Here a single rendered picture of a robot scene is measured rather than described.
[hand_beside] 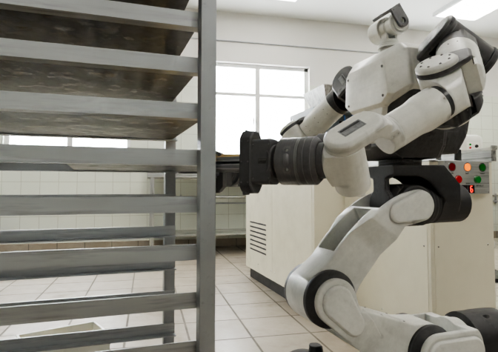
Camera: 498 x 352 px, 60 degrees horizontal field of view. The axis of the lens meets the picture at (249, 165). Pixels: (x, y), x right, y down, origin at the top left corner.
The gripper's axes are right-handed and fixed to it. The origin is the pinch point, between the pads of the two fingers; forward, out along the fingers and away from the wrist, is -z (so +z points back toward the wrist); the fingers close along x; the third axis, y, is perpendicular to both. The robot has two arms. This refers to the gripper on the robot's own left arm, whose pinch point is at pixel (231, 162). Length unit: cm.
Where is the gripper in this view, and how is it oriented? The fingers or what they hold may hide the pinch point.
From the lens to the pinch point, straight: 85.7
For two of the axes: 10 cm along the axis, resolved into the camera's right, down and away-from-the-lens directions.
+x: 0.1, -10.0, 0.6
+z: 9.0, -0.2, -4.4
